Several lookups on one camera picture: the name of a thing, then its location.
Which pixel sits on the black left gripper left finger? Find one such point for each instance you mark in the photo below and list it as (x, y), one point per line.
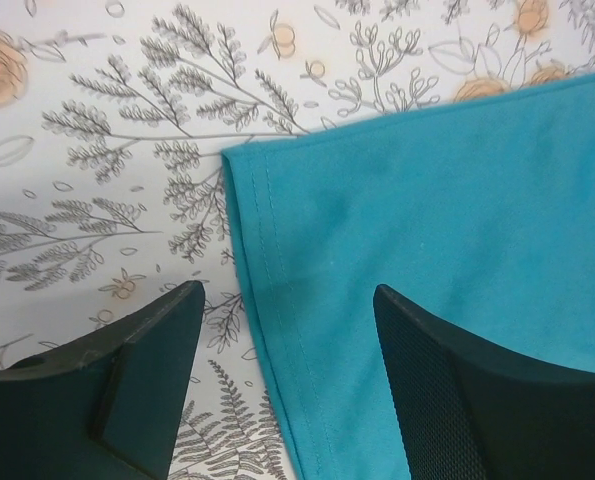
(107, 405)

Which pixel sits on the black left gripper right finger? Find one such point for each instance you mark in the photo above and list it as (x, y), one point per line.
(468, 408)

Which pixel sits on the teal t shirt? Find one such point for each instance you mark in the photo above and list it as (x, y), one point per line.
(481, 212)

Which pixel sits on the floral patterned table mat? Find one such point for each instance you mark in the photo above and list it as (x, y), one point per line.
(113, 119)

